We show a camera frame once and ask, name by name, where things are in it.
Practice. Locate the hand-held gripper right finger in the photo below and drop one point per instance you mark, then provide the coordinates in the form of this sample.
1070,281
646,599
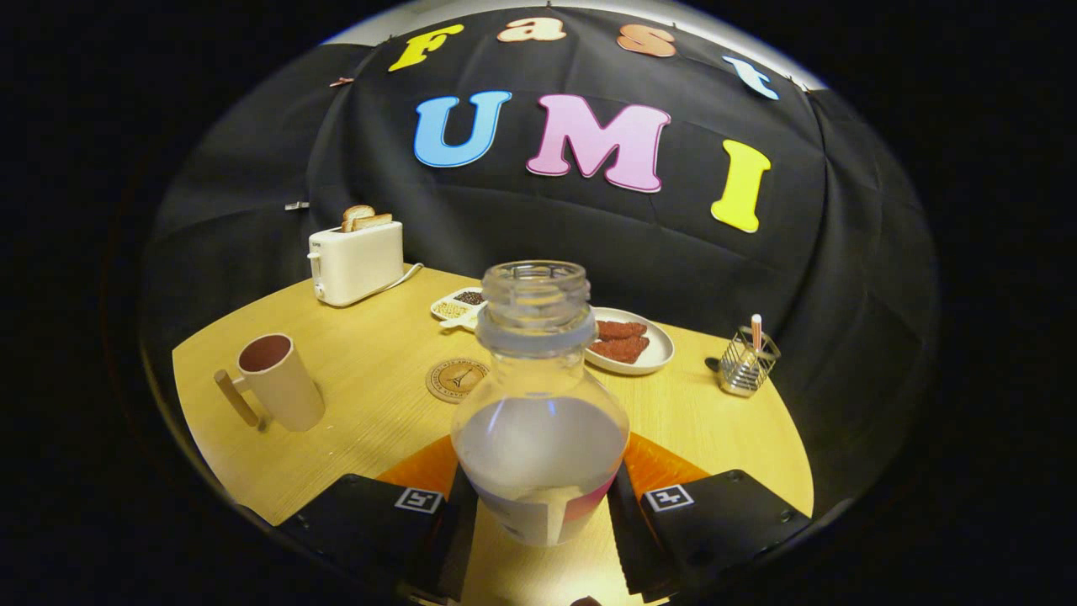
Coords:
724,522

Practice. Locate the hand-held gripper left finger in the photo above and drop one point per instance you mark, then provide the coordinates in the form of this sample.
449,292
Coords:
362,522

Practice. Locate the round cork coaster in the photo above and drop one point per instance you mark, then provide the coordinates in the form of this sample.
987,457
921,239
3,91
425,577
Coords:
450,383

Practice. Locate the clear plastic juice bottle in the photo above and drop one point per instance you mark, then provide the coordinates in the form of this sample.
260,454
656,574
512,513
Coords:
538,446

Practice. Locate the wooden table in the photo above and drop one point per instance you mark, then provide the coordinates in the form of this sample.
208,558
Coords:
379,438

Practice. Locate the white round plate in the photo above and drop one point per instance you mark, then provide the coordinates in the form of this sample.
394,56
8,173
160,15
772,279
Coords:
660,353

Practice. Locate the orange and white stick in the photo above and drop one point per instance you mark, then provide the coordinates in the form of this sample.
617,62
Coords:
756,330

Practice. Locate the red meat patty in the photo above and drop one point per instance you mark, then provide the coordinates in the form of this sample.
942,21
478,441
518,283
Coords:
623,329
621,349

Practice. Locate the white divided seed dish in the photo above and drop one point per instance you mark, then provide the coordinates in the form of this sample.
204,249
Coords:
450,310

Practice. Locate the white toaster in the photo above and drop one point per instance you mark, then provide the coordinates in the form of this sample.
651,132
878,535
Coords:
358,265

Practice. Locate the black backdrop cloth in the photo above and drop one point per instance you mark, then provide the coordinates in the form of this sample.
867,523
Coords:
656,244

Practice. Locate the toast slice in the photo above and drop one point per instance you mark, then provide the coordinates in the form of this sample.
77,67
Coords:
374,222
357,212

